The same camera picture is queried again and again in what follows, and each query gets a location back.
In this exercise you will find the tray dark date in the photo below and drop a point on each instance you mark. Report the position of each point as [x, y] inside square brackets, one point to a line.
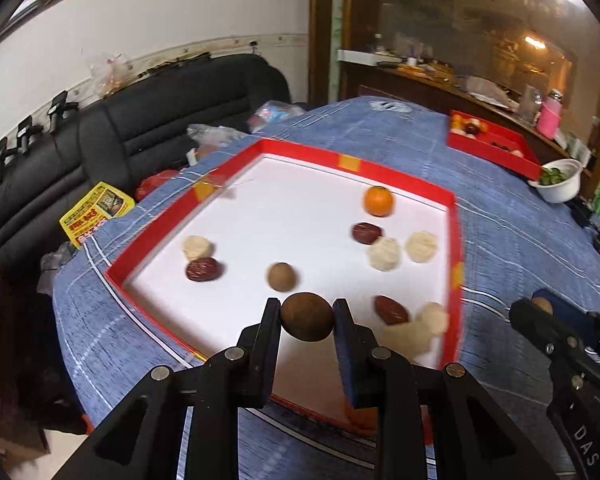
[471, 130]

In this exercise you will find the black power adapter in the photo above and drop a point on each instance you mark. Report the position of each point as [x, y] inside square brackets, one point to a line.
[582, 212]

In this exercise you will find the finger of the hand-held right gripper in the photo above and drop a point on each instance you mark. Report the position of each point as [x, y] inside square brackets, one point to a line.
[575, 317]
[545, 332]

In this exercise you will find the grey plastic bag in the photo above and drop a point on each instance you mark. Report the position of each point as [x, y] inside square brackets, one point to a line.
[57, 260]

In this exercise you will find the black leather sofa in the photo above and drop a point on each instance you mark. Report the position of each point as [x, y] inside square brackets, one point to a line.
[155, 110]

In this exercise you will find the pink thermos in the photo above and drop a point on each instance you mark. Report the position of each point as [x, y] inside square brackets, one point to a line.
[550, 115]

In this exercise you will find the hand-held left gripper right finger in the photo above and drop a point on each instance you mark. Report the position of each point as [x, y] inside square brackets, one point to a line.
[346, 360]

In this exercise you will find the clear plastic bag with oranges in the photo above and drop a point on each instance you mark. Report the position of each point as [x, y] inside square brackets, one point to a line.
[110, 72]

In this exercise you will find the wood-framed glass partition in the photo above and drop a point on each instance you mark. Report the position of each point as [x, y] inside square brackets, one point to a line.
[430, 10]

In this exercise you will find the tray orange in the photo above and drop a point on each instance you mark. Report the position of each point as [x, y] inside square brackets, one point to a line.
[457, 121]

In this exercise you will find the large red white-lined box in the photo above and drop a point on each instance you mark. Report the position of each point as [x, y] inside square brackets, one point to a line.
[290, 220]

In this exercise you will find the white bowl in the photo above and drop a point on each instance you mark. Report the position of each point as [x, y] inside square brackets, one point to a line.
[562, 187]

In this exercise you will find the crumpled clear plastic bag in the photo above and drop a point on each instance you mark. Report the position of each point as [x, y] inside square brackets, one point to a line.
[215, 137]

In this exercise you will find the dark red date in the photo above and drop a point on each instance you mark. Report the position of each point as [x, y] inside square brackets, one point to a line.
[204, 269]
[391, 310]
[366, 233]

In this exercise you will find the large orange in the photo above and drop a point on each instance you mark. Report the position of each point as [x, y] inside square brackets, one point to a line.
[378, 201]

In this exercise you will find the wooden sideboard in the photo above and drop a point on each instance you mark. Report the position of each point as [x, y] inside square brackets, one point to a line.
[420, 90]

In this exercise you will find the glass pitcher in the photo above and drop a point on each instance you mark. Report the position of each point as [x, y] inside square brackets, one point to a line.
[530, 102]

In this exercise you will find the blue and white packet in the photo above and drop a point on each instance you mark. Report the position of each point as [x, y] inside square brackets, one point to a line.
[275, 112]

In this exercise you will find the green vegetables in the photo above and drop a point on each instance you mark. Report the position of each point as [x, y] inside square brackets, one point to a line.
[550, 175]

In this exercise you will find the red plastic bag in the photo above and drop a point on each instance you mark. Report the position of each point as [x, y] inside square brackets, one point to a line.
[155, 185]

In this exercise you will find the large pale sugarcane chunk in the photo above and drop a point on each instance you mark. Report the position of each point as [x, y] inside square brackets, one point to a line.
[385, 253]

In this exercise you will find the pale plastic bag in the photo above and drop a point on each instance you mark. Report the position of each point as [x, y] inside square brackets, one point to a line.
[485, 87]

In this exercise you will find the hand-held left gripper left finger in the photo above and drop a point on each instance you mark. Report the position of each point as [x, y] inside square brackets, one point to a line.
[260, 365]

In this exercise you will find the shallow red tray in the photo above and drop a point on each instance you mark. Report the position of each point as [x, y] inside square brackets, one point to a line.
[500, 154]

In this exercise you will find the yellow leaflet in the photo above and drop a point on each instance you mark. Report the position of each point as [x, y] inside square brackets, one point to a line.
[97, 212]

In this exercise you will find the long white board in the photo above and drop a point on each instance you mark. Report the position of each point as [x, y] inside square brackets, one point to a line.
[360, 56]

